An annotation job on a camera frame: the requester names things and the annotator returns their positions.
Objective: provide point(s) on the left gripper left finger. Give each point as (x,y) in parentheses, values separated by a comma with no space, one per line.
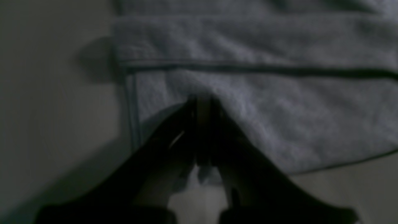
(111,201)

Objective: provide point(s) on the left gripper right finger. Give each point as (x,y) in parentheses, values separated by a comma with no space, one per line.
(257,191)

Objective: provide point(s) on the grey T-shirt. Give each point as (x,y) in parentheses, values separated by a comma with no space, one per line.
(312,83)

